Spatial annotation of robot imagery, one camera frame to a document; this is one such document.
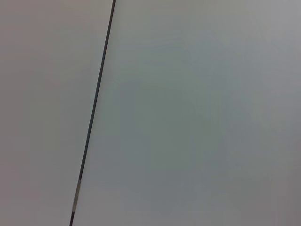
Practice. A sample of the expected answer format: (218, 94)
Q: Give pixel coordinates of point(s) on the grey tape strip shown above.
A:
(76, 195)

